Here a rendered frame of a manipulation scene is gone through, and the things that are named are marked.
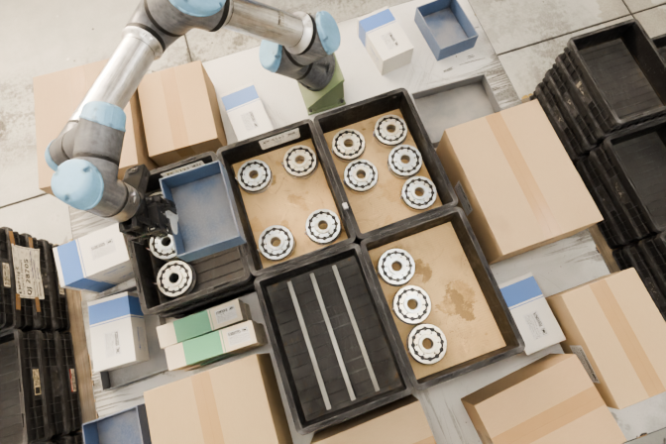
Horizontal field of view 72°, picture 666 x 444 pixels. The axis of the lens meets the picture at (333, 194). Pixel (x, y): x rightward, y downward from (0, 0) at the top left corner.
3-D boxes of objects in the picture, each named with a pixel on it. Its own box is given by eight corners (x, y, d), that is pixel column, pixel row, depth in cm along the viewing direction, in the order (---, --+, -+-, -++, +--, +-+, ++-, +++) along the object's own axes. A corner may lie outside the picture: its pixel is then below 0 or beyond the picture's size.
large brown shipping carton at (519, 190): (433, 156, 154) (444, 129, 135) (514, 129, 156) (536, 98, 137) (483, 267, 142) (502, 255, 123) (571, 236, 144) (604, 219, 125)
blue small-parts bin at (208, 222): (169, 188, 115) (159, 178, 109) (226, 169, 117) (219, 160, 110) (186, 262, 109) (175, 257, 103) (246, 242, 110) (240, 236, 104)
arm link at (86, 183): (95, 152, 74) (86, 202, 71) (133, 173, 84) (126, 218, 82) (52, 153, 75) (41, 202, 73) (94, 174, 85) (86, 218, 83)
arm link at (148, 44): (134, -2, 112) (23, 158, 88) (157, -24, 105) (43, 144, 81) (173, 32, 118) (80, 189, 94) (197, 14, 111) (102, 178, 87)
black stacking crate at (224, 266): (134, 195, 143) (116, 182, 132) (225, 165, 145) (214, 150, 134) (161, 318, 130) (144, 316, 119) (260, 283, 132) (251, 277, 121)
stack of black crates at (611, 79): (525, 97, 222) (567, 38, 179) (582, 79, 223) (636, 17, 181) (564, 169, 209) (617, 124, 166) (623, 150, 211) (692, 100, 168)
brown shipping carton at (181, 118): (155, 101, 166) (135, 76, 151) (214, 85, 167) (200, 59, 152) (168, 174, 156) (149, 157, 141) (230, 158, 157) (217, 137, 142)
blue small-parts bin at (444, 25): (413, 20, 172) (415, 7, 166) (449, 6, 173) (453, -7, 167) (437, 60, 166) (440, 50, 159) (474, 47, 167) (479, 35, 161)
